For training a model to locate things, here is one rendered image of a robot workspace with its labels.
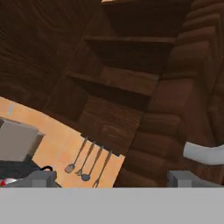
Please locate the hanging grey spatula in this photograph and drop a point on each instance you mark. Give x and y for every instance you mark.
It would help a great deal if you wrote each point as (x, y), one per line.
(76, 156)

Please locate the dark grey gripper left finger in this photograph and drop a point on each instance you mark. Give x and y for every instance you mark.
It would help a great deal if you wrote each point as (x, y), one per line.
(40, 178)

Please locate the panelled dark wooden cabinet door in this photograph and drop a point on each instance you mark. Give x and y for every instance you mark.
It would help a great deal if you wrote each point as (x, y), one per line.
(180, 110)

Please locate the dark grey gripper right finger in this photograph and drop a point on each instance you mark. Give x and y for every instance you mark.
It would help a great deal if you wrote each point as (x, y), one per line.
(183, 178)

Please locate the black utensil rail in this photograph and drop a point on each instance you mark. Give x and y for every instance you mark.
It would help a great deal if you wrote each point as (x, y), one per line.
(100, 145)

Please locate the hanging grey fork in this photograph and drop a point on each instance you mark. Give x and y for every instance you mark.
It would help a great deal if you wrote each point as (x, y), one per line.
(102, 169)

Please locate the red and white object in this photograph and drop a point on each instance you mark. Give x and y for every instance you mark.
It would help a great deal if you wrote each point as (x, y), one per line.
(6, 182)

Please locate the hanging grey ladle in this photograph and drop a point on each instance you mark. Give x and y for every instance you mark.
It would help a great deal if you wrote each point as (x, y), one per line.
(92, 163)

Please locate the plain dark wooden cabinet door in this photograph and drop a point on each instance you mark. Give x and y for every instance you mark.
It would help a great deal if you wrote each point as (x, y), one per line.
(38, 49)

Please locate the dark wooden open cabinet shelves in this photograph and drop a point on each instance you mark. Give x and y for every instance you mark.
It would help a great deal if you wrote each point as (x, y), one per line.
(125, 75)

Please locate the grey range hood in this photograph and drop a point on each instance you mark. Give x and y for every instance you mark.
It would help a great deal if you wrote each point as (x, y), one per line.
(17, 140)

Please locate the black hob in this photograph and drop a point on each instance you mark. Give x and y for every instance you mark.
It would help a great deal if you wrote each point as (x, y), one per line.
(17, 170)

